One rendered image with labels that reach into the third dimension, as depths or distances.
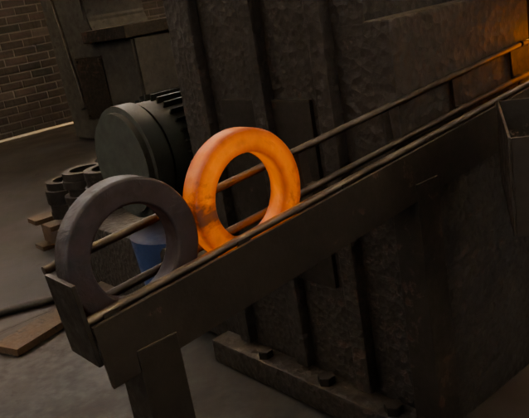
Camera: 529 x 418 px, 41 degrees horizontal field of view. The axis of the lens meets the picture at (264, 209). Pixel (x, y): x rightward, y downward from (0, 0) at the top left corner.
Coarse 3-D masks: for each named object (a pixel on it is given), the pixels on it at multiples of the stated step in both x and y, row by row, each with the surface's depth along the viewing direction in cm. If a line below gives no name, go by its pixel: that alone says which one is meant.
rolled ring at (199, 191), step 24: (216, 144) 92; (240, 144) 95; (264, 144) 97; (192, 168) 92; (216, 168) 92; (288, 168) 101; (192, 192) 91; (288, 192) 101; (216, 216) 93; (264, 216) 103; (216, 240) 94
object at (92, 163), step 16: (96, 160) 329; (64, 176) 291; (80, 176) 288; (96, 176) 267; (48, 192) 309; (64, 192) 307; (80, 192) 290; (64, 208) 310; (32, 224) 321; (48, 224) 309; (48, 240) 326
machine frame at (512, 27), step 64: (192, 0) 161; (256, 0) 146; (320, 0) 130; (384, 0) 129; (448, 0) 141; (512, 0) 146; (192, 64) 165; (256, 64) 148; (320, 64) 134; (384, 64) 126; (448, 64) 135; (192, 128) 179; (320, 128) 140; (256, 192) 166; (448, 192) 140; (384, 256) 141; (448, 256) 142; (512, 256) 159; (256, 320) 185; (320, 320) 164; (384, 320) 147; (512, 320) 162; (320, 384) 162; (384, 384) 154
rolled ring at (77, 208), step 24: (96, 192) 82; (120, 192) 84; (144, 192) 86; (168, 192) 88; (72, 216) 82; (96, 216) 82; (168, 216) 89; (192, 216) 91; (72, 240) 81; (168, 240) 92; (192, 240) 92; (72, 264) 81; (168, 264) 92; (96, 288) 84
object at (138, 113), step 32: (160, 96) 231; (96, 128) 237; (128, 128) 221; (160, 128) 225; (128, 160) 228; (160, 160) 220; (128, 224) 251; (96, 256) 261; (128, 256) 240; (160, 256) 222
